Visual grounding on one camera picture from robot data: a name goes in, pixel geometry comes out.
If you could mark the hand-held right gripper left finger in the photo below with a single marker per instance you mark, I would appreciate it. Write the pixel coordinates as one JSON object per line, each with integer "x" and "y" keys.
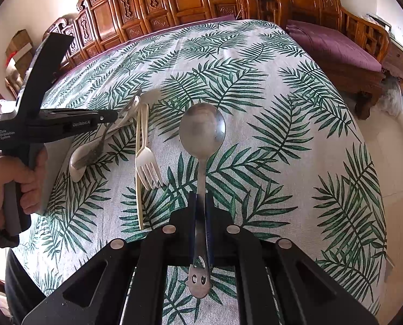
{"x": 181, "y": 230}

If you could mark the white plastic fork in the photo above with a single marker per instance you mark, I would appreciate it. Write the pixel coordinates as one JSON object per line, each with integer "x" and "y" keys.
{"x": 147, "y": 162}

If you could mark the leaf print tablecloth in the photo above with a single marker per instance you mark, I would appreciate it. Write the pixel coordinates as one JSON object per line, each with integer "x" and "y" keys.
{"x": 272, "y": 162}

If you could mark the purple sofa cushion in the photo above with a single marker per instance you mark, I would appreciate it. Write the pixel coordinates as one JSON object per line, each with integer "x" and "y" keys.
{"x": 204, "y": 20}

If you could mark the clear plastic bag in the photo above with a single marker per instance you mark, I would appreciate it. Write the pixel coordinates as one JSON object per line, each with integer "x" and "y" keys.
{"x": 391, "y": 96}

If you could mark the large brown cardboard box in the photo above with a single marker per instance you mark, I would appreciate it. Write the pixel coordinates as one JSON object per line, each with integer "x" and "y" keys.
{"x": 21, "y": 66}

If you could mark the white ceramic spoon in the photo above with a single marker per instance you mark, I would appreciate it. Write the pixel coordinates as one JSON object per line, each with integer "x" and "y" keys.
{"x": 76, "y": 172}

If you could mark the purple armchair cushion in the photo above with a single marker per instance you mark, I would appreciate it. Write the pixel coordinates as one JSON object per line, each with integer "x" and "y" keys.
{"x": 330, "y": 47}

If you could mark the carved wooden sofa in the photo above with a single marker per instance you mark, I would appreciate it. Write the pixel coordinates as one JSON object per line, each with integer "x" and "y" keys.
{"x": 126, "y": 10}

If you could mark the metal spoon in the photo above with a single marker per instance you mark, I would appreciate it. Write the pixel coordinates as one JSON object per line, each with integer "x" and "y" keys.
{"x": 202, "y": 128}

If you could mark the beige chopstick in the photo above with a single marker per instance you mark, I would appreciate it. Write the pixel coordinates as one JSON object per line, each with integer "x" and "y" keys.
{"x": 140, "y": 206}

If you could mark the wooden side table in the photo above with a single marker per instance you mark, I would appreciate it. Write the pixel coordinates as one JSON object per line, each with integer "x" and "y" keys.
{"x": 398, "y": 61}

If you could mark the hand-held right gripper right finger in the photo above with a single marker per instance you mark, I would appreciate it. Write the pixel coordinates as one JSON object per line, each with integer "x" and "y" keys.
{"x": 218, "y": 230}

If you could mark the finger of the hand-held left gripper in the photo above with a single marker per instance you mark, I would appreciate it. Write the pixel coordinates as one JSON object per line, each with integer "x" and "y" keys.
{"x": 45, "y": 74}
{"x": 86, "y": 115}

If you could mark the person's left hand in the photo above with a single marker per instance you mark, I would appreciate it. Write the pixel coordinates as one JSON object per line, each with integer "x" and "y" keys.
{"x": 35, "y": 182}

